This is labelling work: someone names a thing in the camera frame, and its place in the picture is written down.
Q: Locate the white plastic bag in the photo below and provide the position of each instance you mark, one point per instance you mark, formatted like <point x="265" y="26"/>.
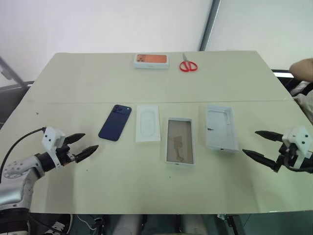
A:
<point x="305" y="102"/>

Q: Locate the black metal table bracket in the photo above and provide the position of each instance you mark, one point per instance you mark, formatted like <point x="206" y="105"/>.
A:
<point x="231" y="224"/>

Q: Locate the white phone box base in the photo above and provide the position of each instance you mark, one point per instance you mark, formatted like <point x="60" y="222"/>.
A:
<point x="179" y="142"/>

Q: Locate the dark side desk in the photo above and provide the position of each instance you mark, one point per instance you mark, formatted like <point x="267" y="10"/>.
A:
<point x="12" y="98"/>

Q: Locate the grey slanted metal bar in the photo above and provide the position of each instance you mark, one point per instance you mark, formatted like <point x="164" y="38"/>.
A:
<point x="6" y="73"/>

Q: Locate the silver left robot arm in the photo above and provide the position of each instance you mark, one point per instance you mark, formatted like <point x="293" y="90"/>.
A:
<point x="14" y="186"/>

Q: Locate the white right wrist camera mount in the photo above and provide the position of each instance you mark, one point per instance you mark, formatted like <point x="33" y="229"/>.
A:
<point x="297" y="137"/>

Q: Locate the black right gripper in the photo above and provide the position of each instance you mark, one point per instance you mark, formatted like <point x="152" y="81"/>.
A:
<point x="284" y="156"/>

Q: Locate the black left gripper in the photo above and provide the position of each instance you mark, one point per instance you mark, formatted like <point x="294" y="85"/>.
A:
<point x="64" y="154"/>

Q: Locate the black desk with white strip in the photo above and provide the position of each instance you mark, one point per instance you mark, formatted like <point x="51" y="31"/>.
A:
<point x="281" y="73"/>

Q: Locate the white phone box lid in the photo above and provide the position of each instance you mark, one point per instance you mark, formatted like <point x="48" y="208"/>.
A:
<point x="221" y="129"/>

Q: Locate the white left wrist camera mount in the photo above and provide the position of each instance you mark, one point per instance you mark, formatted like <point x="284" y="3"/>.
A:
<point x="50" y="137"/>

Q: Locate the dark blue smartphone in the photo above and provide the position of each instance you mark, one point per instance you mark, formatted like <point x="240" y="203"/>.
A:
<point x="115" y="123"/>

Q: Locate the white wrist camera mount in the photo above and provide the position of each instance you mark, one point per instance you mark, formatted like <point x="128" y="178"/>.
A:
<point x="297" y="137"/>
<point x="50" y="137"/>

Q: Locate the closed orange print phone box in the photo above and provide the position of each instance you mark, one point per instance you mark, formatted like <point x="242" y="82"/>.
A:
<point x="151" y="60"/>

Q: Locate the black and white shoe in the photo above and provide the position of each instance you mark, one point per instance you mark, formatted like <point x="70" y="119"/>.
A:
<point x="60" y="225"/>

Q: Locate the person's bare forearm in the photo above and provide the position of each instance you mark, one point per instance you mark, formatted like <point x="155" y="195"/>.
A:
<point x="303" y="69"/>

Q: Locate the small black device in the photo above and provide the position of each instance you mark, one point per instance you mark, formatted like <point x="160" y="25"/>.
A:
<point x="99" y="224"/>

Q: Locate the grey metal frame post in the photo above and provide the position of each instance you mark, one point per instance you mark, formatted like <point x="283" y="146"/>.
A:
<point x="210" y="24"/>

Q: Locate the white paper insert tray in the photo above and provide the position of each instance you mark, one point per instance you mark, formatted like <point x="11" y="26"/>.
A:
<point x="148" y="124"/>

